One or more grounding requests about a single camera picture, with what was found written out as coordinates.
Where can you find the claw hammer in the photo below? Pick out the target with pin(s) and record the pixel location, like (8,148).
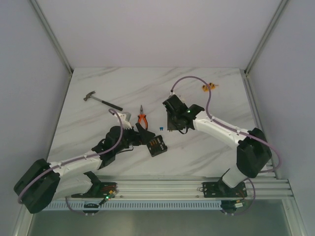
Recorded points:
(90,95)

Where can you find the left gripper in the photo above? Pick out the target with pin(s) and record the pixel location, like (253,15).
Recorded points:
(137,135)

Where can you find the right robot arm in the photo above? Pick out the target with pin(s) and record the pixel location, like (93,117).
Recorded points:
(252,150)

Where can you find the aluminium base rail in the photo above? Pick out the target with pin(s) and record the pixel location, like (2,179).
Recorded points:
(177,187)

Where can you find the orange handled pliers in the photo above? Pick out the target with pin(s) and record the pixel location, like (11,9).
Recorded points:
(142,118)

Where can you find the white slotted cable duct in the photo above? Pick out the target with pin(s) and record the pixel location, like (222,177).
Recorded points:
(78,205)

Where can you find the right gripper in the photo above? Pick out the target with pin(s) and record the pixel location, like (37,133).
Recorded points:
(171,127)

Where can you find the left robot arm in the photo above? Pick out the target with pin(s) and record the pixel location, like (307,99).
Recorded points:
(45,181)

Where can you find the black fuse box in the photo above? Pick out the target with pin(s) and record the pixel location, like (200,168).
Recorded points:
(156,146)

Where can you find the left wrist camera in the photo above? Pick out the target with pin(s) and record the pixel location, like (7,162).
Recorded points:
(124,118)

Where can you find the orange fuse holder block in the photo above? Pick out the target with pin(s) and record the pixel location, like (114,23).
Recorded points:
(208,87)

